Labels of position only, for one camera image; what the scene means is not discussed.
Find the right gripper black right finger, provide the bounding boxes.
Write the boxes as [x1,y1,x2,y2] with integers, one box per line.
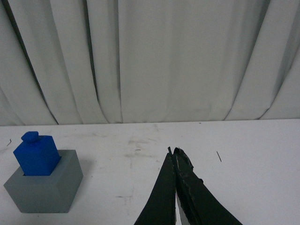
[172,148,241,225]

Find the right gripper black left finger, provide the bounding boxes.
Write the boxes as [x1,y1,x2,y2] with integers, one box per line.
[135,147,176,225]

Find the blue block with knob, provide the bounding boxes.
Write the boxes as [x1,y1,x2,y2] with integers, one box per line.
[14,131,61,176]

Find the gray square base block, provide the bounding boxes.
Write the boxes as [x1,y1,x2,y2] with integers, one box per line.
[4,150,83,213]

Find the white pleated curtain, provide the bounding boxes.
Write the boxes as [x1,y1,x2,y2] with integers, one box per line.
[0,0,300,126]

